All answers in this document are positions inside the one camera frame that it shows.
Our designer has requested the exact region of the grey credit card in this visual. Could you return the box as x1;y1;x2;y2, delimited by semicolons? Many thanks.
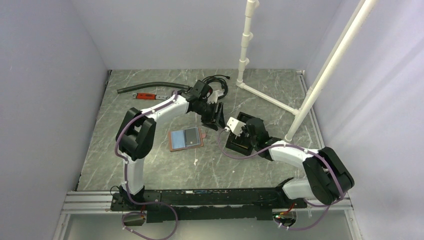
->
184;127;201;148

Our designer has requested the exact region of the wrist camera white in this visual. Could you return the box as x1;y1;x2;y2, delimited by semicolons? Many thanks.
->
207;90;221;104
224;117;246;137

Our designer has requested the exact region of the brown leather card holder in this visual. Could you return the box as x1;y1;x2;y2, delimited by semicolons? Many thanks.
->
168;127;206;152

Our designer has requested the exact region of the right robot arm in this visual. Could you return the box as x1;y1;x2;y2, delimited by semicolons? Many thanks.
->
241;117;355;208

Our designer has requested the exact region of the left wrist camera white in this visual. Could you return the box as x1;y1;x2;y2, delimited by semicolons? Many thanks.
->
207;90;221;104

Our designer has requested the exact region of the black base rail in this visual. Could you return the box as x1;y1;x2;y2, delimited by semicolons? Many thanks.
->
110;187;307;223

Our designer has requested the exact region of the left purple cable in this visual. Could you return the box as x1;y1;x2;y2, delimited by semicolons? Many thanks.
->
114;90;180;240

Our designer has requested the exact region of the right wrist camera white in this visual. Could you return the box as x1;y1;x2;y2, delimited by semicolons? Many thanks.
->
224;117;246;137

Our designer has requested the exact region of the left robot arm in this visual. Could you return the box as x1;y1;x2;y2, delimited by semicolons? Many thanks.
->
114;80;228;210

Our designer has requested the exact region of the black rubber hose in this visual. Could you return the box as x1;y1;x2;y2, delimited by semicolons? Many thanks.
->
116;81;190;95

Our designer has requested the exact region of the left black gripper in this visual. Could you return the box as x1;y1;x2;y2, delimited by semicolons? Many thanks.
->
195;100;226;132

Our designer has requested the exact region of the aluminium extrusion frame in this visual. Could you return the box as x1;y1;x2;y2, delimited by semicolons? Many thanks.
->
53;191;363;240

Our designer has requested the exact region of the black card box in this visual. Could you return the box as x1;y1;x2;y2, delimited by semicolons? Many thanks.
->
225;112;254;156

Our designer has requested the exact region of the red handled adjustable wrench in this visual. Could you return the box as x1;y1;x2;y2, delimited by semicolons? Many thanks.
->
132;92;171;100

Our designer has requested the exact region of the white pvc pipe frame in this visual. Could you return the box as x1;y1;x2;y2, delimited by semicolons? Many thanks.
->
235;0;377;142

